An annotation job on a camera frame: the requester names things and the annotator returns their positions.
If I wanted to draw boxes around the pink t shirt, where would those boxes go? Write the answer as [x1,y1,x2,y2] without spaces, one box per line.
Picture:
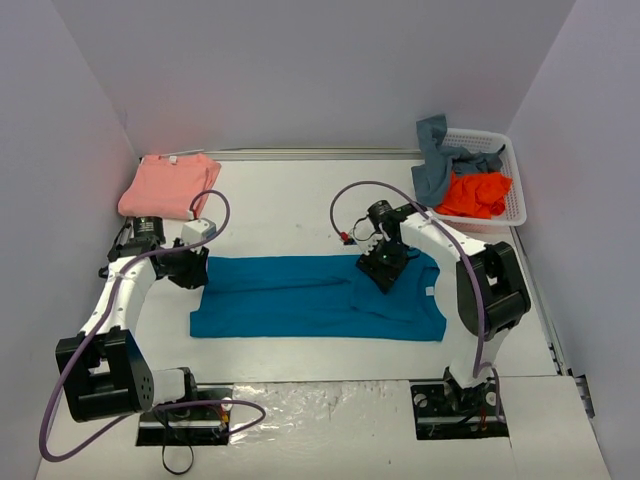
[117,153,221,221]

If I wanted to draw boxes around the teal blue t shirt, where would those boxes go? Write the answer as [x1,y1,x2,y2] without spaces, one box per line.
[189,254,447,342]

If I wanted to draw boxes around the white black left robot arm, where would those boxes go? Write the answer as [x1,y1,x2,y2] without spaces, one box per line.
[55,217,217,422]

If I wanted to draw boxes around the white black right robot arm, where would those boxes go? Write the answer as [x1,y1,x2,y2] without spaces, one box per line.
[356,200,531,413]

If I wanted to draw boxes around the orange t shirt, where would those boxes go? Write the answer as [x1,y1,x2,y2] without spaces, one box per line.
[435,172,513,219]

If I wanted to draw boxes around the grey t shirt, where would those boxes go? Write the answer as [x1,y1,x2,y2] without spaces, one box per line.
[411,114,506,207]

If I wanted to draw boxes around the white plastic laundry basket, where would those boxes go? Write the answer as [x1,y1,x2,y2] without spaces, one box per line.
[435,128,527,234]

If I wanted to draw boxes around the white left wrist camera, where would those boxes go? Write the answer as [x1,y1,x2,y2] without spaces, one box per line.
[181,219,217,245]

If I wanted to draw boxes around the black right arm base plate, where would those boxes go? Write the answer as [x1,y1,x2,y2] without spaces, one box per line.
[410,378,509,441]

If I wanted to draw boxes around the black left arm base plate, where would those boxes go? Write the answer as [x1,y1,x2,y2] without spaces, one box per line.
[135,406,230,447]

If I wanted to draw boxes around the thin black cable loop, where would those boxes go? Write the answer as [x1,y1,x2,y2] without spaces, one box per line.
[160,442,195,475]

